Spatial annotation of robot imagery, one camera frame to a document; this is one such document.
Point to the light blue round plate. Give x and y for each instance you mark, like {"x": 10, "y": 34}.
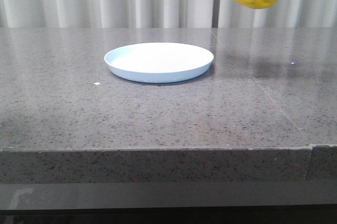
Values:
{"x": 158, "y": 63}

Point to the white pleated curtain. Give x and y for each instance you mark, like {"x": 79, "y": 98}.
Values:
{"x": 165, "y": 14}

